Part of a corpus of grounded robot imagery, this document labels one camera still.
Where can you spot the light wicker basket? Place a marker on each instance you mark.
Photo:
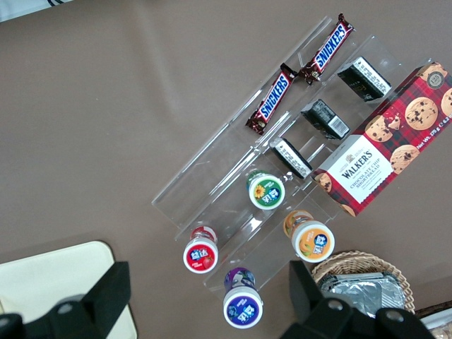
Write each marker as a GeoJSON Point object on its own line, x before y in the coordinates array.
{"type": "Point", "coordinates": [360, 261]}

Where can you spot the orange yogurt bottle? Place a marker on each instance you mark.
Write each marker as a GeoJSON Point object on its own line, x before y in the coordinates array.
{"type": "Point", "coordinates": [314, 243]}

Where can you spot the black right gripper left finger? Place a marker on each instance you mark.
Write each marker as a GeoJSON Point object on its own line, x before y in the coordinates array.
{"type": "Point", "coordinates": [99, 303]}

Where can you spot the red tartan cookie box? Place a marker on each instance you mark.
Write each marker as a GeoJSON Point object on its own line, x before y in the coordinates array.
{"type": "Point", "coordinates": [388, 148]}

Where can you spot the aluminium foil tray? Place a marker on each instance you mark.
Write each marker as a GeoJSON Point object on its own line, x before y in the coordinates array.
{"type": "Point", "coordinates": [363, 293]}

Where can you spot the green yogurt bottle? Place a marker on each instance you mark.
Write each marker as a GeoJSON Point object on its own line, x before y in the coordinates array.
{"type": "Point", "coordinates": [267, 192]}

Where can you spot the Snickers bar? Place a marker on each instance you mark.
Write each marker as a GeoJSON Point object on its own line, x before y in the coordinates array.
{"type": "Point", "coordinates": [272, 100]}
{"type": "Point", "coordinates": [326, 49]}

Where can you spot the purple yogurt bottle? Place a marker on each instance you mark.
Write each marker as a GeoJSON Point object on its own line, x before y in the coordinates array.
{"type": "Point", "coordinates": [243, 307]}

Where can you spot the cream plastic tray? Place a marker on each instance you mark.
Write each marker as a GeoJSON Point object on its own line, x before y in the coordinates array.
{"type": "Point", "coordinates": [53, 268]}

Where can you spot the white plastic bin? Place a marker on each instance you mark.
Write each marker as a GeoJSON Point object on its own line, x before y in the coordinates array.
{"type": "Point", "coordinates": [438, 319]}

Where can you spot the red yogurt bottle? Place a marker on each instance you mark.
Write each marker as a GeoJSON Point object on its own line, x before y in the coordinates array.
{"type": "Point", "coordinates": [200, 256]}

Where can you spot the clear acrylic stepped display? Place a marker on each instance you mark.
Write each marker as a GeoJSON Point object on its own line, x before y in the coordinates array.
{"type": "Point", "coordinates": [226, 176]}

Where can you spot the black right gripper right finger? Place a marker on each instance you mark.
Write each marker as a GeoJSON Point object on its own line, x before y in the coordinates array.
{"type": "Point", "coordinates": [318, 318]}

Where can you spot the small black box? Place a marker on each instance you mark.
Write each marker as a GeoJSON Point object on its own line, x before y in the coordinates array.
{"type": "Point", "coordinates": [291, 159]}
{"type": "Point", "coordinates": [325, 118]}
{"type": "Point", "coordinates": [365, 79]}

